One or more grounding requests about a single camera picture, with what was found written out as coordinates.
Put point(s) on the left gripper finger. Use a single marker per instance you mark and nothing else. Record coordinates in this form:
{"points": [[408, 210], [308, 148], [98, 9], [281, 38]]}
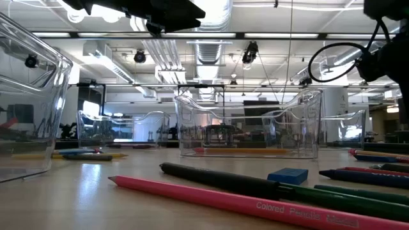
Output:
{"points": [[172, 14]]}

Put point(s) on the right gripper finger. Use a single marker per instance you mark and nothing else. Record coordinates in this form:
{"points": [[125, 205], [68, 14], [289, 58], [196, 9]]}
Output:
{"points": [[404, 99]]}

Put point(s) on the black pen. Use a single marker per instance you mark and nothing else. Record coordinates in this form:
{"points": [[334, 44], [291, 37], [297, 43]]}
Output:
{"points": [[396, 167]]}

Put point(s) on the blue crayon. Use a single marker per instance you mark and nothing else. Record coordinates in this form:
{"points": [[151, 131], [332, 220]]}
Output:
{"points": [[367, 179]]}

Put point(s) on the clear plastic bin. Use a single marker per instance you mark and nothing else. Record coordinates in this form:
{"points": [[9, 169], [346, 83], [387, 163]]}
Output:
{"points": [[351, 131], [96, 127], [48, 96], [185, 127]]}

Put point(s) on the purple pen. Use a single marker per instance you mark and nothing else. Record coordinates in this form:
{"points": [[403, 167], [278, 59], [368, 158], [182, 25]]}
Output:
{"points": [[143, 146]]}

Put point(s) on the dark blue pen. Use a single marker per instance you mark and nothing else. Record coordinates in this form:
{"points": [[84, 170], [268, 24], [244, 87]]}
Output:
{"points": [[113, 146]]}

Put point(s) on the yellow pencil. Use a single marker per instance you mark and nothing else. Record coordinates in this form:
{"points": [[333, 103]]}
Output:
{"points": [[119, 155]]}

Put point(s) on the blue pencil with red end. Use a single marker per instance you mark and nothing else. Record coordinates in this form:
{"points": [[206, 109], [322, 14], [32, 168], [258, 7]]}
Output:
{"points": [[76, 152]]}

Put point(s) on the red-orange eraser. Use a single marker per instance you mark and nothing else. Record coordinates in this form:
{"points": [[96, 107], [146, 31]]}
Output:
{"points": [[8, 123]]}

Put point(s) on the green pen with dark cap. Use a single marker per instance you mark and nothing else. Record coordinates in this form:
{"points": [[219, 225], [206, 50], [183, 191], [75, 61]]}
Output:
{"points": [[223, 180]]}

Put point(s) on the pink colored pencil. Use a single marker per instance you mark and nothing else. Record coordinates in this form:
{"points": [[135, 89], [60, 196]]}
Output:
{"points": [[223, 199]]}

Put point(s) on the white ceiling pipe bundle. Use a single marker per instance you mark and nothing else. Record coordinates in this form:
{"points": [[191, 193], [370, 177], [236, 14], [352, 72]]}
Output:
{"points": [[166, 64]]}

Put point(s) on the blue eraser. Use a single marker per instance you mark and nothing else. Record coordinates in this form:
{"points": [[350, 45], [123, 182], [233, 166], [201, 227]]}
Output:
{"points": [[287, 176], [375, 158]]}

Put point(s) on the white column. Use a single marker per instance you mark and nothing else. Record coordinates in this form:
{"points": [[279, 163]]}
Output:
{"points": [[334, 105]]}

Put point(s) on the green marker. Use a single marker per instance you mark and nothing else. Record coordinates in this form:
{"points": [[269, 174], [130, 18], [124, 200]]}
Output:
{"points": [[367, 193]]}

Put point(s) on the lit white screen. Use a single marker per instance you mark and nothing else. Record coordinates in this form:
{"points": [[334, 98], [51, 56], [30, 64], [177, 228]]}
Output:
{"points": [[91, 108]]}

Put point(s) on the black plastic device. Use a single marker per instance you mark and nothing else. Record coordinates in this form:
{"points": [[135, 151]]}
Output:
{"points": [[220, 129]]}

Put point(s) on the black monitor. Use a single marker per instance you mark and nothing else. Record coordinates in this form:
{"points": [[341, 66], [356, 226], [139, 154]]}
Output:
{"points": [[262, 111]]}

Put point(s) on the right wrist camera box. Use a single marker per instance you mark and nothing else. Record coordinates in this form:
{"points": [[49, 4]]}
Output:
{"points": [[370, 67]]}

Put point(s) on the silver ventilation duct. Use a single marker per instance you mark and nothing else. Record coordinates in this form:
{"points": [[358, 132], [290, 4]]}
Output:
{"points": [[217, 51]]}

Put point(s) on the black background rig frame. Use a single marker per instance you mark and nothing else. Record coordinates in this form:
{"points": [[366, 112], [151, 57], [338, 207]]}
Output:
{"points": [[91, 94]]}

